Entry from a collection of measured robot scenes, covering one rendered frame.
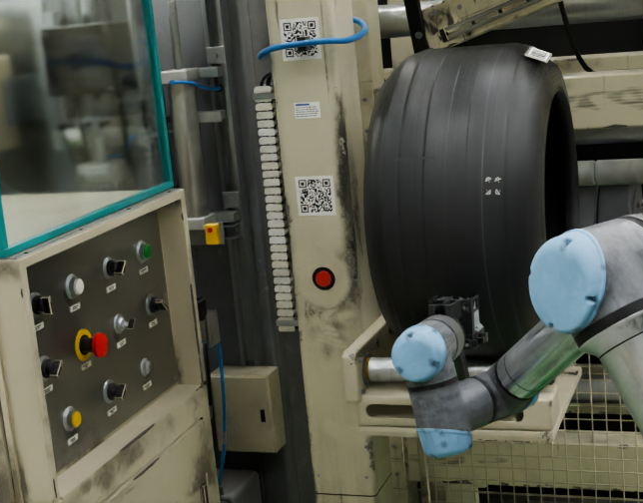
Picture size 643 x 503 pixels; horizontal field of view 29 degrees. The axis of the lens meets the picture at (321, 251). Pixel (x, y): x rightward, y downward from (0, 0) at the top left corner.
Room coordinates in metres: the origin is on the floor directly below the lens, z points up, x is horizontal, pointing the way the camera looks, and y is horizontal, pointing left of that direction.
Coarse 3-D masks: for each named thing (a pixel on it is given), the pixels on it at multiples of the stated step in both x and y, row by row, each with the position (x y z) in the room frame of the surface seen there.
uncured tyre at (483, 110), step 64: (448, 64) 2.19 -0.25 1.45; (512, 64) 2.14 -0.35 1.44; (384, 128) 2.11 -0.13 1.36; (448, 128) 2.06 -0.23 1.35; (512, 128) 2.04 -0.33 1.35; (384, 192) 2.06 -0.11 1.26; (448, 192) 2.02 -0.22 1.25; (512, 192) 1.99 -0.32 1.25; (576, 192) 2.42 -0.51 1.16; (384, 256) 2.06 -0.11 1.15; (448, 256) 2.01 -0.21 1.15; (512, 256) 1.99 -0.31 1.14; (512, 320) 2.03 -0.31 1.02
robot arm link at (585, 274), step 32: (608, 224) 1.51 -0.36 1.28; (640, 224) 1.52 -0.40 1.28; (544, 256) 1.48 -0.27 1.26; (576, 256) 1.43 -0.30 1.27; (608, 256) 1.44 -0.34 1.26; (640, 256) 1.47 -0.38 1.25; (544, 288) 1.47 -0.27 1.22; (576, 288) 1.43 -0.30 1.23; (608, 288) 1.42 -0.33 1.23; (640, 288) 1.43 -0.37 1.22; (544, 320) 1.47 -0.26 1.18; (576, 320) 1.42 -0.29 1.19; (608, 320) 1.41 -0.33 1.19; (640, 320) 1.41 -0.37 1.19; (608, 352) 1.43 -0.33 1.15; (640, 352) 1.40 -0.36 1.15; (640, 384) 1.39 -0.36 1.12; (640, 416) 1.39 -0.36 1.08
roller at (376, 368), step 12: (372, 360) 2.21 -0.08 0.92; (384, 360) 2.20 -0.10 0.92; (468, 360) 2.15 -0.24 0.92; (480, 360) 2.14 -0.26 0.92; (492, 360) 2.13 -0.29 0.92; (372, 372) 2.20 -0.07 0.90; (384, 372) 2.19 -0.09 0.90; (396, 372) 2.18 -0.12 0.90; (480, 372) 2.13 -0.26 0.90; (552, 384) 2.10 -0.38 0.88
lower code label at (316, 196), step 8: (312, 176) 2.31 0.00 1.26; (320, 176) 2.30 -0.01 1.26; (328, 176) 2.29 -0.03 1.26; (296, 184) 2.32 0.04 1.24; (304, 184) 2.31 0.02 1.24; (312, 184) 2.31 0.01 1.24; (320, 184) 2.30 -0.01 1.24; (328, 184) 2.29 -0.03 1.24; (304, 192) 2.31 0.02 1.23; (312, 192) 2.31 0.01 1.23; (320, 192) 2.30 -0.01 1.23; (328, 192) 2.30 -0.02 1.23; (304, 200) 2.31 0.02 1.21; (312, 200) 2.31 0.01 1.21; (320, 200) 2.30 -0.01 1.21; (328, 200) 2.30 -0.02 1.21; (304, 208) 2.31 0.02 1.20; (312, 208) 2.31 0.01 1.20; (320, 208) 2.30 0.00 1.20; (328, 208) 2.30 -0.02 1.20
